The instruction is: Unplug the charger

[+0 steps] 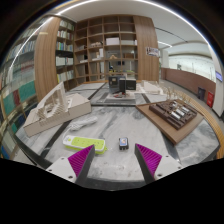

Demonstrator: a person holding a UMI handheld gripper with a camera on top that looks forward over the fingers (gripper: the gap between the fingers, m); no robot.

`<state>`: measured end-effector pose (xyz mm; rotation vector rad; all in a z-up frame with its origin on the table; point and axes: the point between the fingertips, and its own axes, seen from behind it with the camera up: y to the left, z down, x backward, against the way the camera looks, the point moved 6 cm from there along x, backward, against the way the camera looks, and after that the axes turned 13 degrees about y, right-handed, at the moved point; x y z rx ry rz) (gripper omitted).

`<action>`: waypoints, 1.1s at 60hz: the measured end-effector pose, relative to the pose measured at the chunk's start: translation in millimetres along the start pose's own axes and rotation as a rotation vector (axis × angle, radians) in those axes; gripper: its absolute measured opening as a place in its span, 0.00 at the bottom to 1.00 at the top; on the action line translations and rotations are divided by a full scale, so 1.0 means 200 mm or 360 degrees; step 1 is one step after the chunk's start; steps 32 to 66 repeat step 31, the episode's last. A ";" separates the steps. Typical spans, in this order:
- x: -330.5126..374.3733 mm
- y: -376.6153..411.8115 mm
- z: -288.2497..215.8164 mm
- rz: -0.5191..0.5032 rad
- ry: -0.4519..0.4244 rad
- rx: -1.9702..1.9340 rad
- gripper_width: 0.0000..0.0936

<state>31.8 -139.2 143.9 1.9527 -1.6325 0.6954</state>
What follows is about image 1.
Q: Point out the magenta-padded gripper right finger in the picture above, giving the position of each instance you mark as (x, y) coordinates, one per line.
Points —
(151, 161)

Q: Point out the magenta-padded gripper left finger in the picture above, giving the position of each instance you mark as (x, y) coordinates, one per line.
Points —
(78, 161)

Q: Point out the small grey charger block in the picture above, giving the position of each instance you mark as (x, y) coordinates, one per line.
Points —
(123, 143)

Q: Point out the green and white power strip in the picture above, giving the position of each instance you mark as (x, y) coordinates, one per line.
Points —
(83, 143)

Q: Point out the white architectural building model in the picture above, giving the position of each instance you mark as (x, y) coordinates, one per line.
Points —
(66, 113)

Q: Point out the dark model on wooden board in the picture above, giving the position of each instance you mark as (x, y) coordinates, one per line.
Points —
(173, 115)

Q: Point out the grey model base board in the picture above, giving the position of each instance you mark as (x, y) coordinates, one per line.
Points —
(110, 100)

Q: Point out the small white architectural model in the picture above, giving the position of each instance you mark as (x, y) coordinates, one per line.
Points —
(151, 88)

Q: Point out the dark bin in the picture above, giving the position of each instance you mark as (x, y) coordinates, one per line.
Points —
(201, 93)

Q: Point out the red bin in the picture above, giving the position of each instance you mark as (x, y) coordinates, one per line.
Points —
(210, 99)

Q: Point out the short ceiling light strip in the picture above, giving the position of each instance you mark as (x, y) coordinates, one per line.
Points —
(165, 43)

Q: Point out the wooden cubby shelf unit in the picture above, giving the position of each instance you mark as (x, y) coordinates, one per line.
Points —
(106, 33)

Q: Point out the long curved ceiling light strip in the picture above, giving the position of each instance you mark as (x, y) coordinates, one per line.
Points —
(68, 7)

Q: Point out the book-filled wall shelf unit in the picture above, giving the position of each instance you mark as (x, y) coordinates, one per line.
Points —
(65, 53)
(18, 93)

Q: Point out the wall-mounted screen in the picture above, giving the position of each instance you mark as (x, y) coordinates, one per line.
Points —
(219, 76)

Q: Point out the wall poster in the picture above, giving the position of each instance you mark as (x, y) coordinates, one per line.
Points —
(152, 51)

